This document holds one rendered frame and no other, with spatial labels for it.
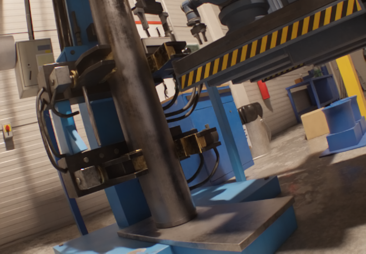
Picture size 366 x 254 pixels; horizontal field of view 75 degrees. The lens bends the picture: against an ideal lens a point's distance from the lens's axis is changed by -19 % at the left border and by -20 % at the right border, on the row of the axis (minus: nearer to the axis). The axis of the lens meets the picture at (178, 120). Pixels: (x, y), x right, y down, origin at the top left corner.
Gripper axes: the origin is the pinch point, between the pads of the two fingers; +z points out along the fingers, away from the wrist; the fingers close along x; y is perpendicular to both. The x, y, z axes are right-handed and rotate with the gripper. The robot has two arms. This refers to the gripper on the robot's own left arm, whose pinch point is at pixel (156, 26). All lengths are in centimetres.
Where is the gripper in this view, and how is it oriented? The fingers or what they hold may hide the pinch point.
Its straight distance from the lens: 130.4
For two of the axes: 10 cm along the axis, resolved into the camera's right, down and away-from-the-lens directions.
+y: -7.1, 2.8, 6.5
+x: -6.3, 1.6, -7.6
